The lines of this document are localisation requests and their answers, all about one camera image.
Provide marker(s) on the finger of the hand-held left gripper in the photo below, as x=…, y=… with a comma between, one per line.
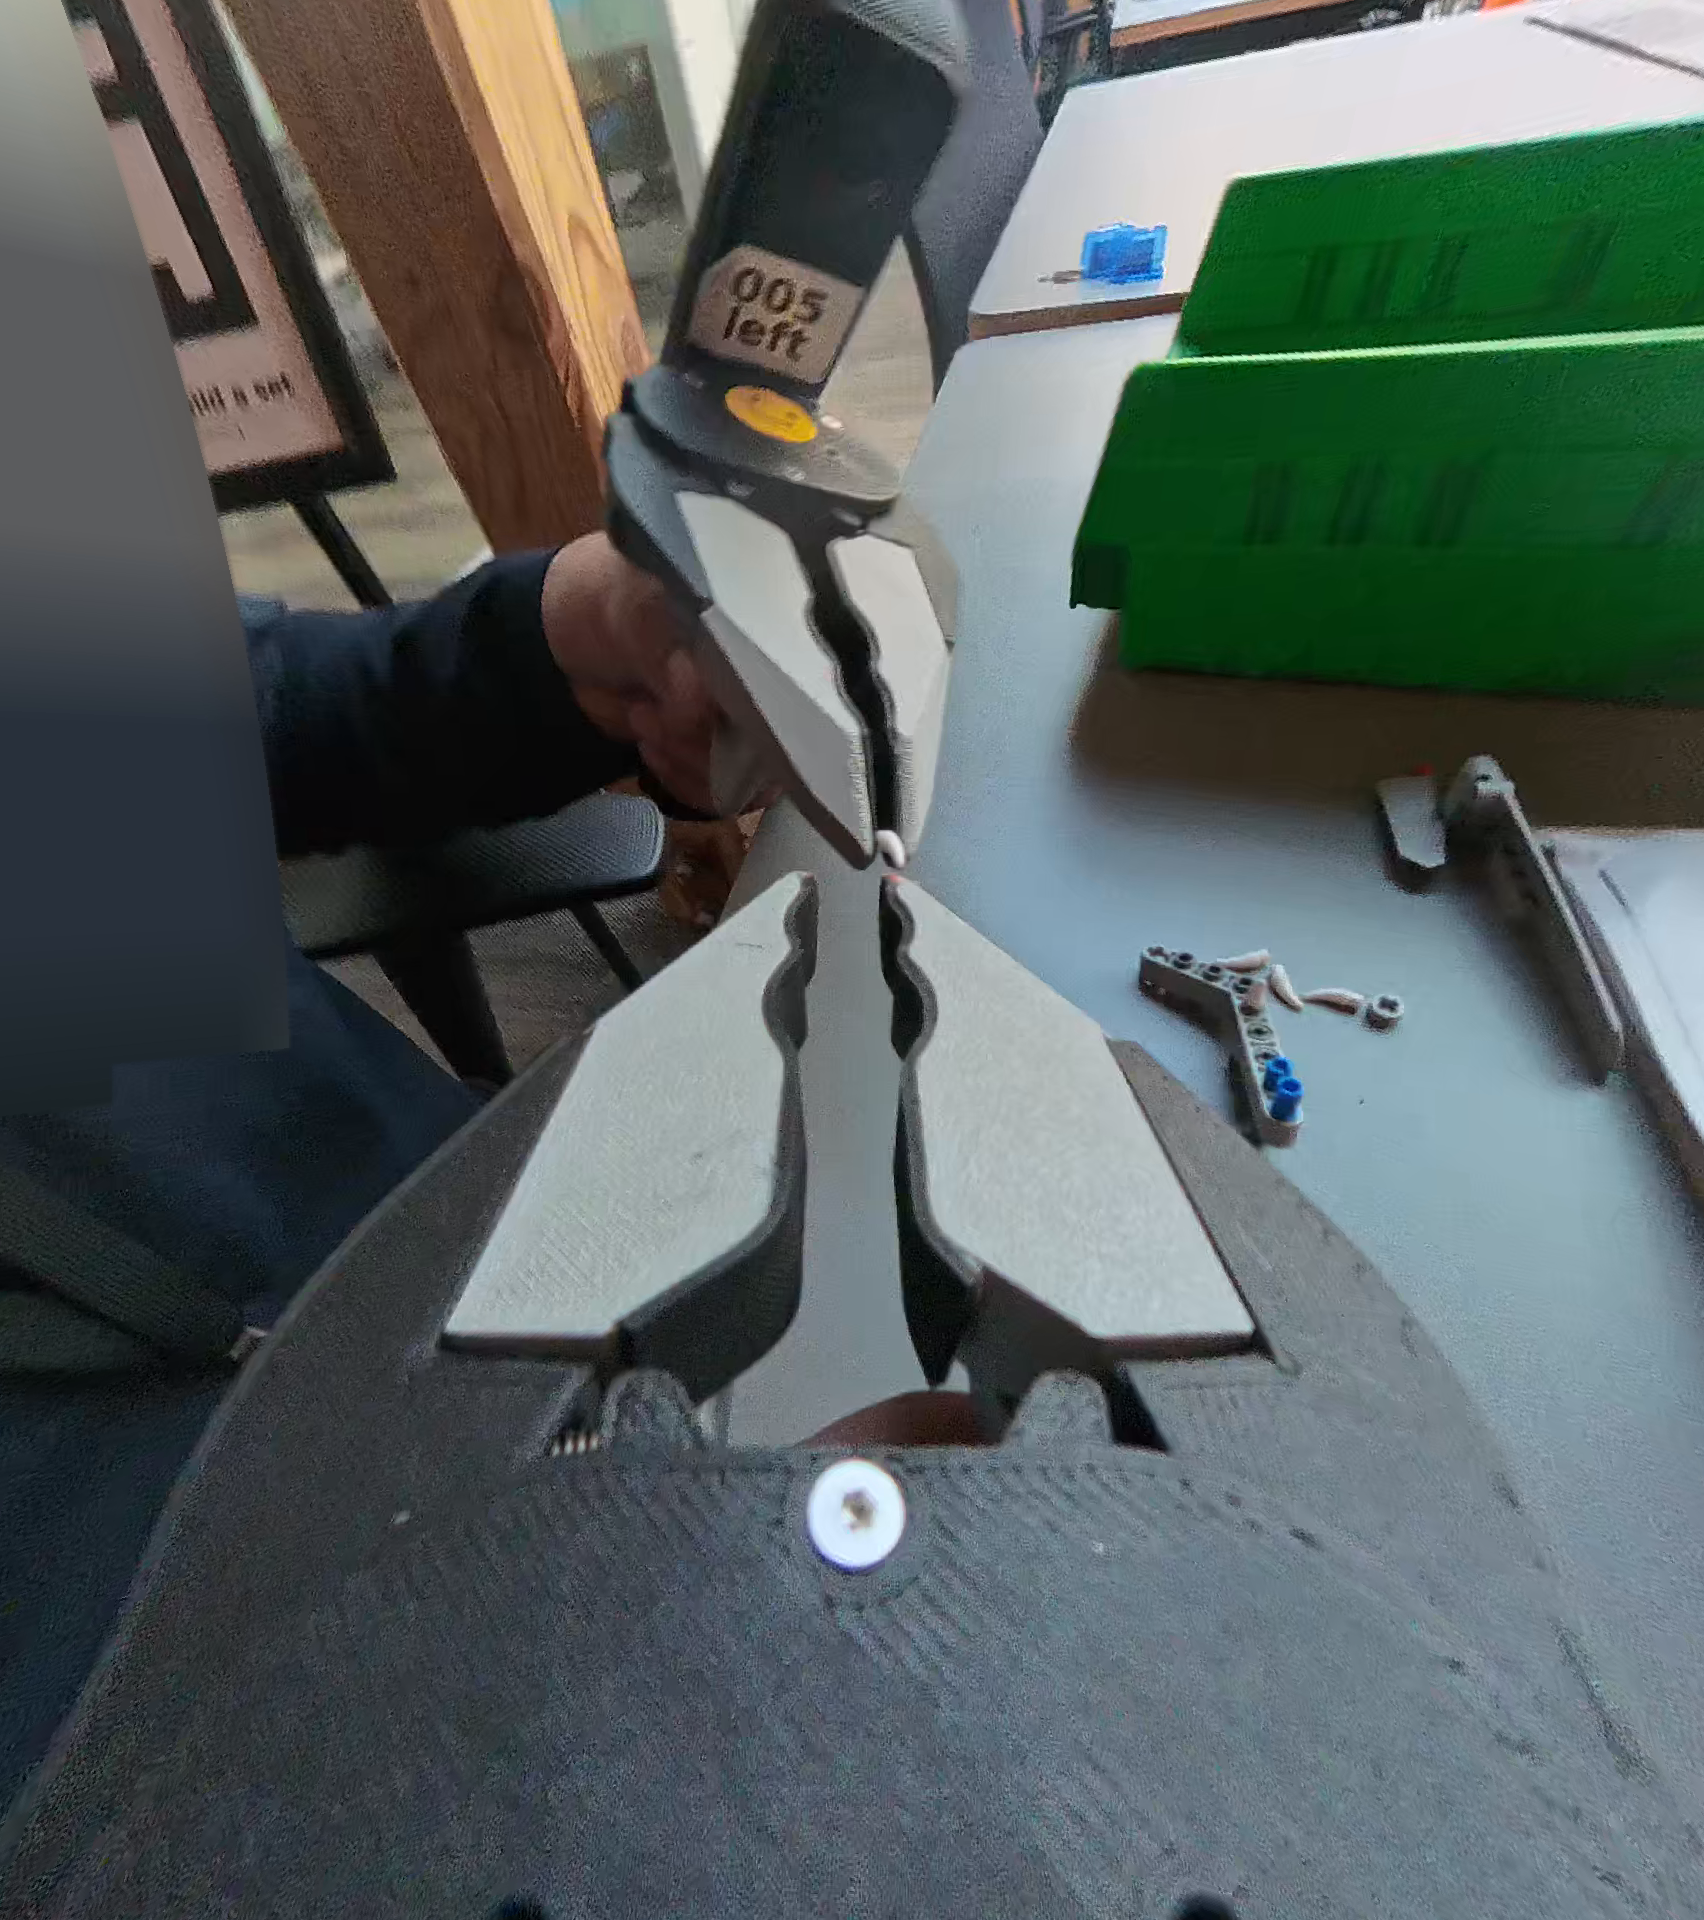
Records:
x=776, y=674
x=905, y=645

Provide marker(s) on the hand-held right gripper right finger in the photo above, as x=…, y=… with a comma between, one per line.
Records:
x=1063, y=1170

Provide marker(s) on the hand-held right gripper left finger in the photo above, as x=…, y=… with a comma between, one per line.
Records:
x=642, y=1170

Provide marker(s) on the person's left forearm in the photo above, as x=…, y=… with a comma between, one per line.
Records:
x=403, y=691

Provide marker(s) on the grey angled lego beam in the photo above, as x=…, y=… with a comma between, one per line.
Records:
x=1226, y=1035

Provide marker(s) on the small grey lego connector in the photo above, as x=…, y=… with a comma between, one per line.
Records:
x=1382, y=1011

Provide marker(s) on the long grey lego assembly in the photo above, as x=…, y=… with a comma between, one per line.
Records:
x=1527, y=900

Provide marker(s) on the person's left hand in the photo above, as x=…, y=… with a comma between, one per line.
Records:
x=626, y=661

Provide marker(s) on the black mesh office chair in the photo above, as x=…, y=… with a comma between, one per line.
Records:
x=995, y=165

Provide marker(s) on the small blue plastic object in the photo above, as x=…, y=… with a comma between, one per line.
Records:
x=1122, y=253

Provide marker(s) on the green plastic bin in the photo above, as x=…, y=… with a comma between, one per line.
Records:
x=1512, y=225
x=1466, y=511

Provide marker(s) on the framed sign on stand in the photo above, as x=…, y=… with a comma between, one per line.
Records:
x=237, y=301

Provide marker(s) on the person's dark blue clothing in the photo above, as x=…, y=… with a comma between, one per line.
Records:
x=73, y=1501

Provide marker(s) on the wooden post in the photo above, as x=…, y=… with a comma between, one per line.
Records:
x=447, y=225

